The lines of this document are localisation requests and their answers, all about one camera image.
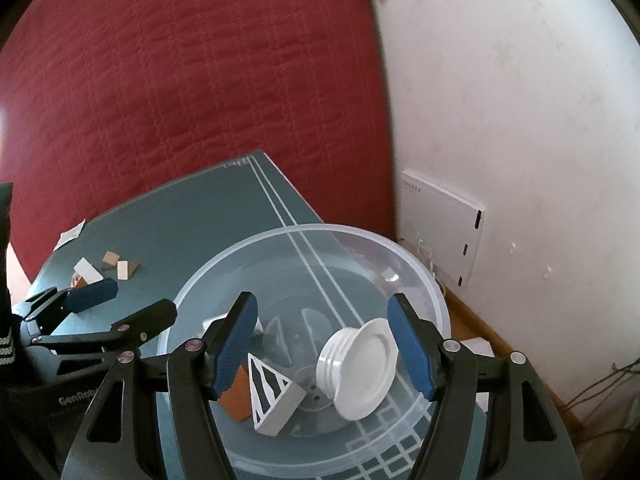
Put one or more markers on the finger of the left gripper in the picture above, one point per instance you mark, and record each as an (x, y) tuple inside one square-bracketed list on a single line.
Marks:
[(125, 334), (75, 297)]

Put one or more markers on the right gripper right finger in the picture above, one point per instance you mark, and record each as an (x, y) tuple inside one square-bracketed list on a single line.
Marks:
[(525, 437)]

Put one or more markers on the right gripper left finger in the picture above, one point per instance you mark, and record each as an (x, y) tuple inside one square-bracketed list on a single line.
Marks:
[(198, 372)]

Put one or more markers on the orange striped wedge block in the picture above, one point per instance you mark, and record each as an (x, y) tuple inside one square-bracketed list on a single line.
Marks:
[(236, 400)]

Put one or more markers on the grey striped triangle block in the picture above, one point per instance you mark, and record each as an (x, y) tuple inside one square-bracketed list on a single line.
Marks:
[(274, 397)]

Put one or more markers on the white screw lid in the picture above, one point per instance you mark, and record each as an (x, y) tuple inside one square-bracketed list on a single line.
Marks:
[(356, 368)]

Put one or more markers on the brown rectangular wooden block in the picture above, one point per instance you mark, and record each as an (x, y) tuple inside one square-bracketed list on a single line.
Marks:
[(77, 281)]

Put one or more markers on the white striped triangle block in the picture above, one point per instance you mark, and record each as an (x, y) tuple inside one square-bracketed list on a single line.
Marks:
[(87, 271)]

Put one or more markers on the light wooden wedge block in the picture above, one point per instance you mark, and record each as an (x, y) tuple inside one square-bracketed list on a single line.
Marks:
[(125, 269)]

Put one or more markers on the white paper leaflet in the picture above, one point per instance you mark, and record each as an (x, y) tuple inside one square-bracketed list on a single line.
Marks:
[(69, 235)]

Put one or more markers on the small wooden wedge block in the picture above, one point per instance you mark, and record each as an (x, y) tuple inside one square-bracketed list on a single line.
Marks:
[(110, 260)]

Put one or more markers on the green table mat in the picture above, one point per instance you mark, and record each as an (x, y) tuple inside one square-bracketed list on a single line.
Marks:
[(174, 230)]

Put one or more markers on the clear plastic bowl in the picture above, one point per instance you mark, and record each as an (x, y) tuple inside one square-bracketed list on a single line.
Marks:
[(309, 282)]

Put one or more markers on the red quilted blanket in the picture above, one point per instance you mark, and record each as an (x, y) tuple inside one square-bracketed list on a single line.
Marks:
[(104, 100)]

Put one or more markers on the white wall router box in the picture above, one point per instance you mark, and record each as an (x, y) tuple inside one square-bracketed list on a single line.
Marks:
[(443, 226)]

